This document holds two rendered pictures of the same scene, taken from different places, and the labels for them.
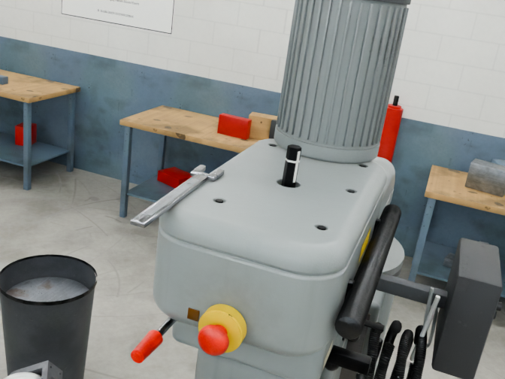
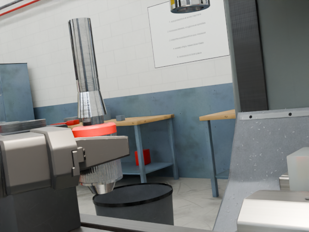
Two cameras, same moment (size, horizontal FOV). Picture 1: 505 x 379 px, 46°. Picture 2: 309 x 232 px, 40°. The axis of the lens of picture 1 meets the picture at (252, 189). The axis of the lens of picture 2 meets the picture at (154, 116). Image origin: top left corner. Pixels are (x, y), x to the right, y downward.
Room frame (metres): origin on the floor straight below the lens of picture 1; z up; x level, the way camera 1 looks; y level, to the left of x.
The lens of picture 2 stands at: (0.37, -0.20, 1.19)
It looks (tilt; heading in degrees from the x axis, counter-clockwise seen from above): 3 degrees down; 23
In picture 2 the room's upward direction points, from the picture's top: 7 degrees counter-clockwise
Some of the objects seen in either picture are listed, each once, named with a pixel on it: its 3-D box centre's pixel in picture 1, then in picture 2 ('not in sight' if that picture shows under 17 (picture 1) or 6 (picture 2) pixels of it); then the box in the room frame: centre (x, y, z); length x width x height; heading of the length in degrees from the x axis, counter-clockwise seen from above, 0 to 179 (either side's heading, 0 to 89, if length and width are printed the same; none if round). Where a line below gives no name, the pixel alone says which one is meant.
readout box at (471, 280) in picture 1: (469, 306); not in sight; (1.06, -0.46, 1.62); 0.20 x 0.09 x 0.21; 163
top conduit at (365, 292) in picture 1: (372, 257); not in sight; (0.86, -0.20, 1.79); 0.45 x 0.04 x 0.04; 163
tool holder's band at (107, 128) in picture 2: not in sight; (94, 130); (0.77, 0.04, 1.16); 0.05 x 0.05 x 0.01
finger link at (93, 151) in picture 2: not in sight; (100, 150); (0.74, 0.02, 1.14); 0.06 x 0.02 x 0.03; 138
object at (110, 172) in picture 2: not in sight; (98, 157); (0.77, 0.04, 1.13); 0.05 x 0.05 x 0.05
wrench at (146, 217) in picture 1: (179, 192); not in sight; (0.75, 0.10, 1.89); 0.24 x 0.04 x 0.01; 165
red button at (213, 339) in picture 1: (215, 338); not in sight; (0.63, 0.02, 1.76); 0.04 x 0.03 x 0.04; 73
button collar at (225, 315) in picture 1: (222, 328); not in sight; (0.65, 0.01, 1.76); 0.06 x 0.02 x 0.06; 73
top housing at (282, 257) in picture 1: (283, 226); not in sight; (0.88, -0.06, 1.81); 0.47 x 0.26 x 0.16; 163
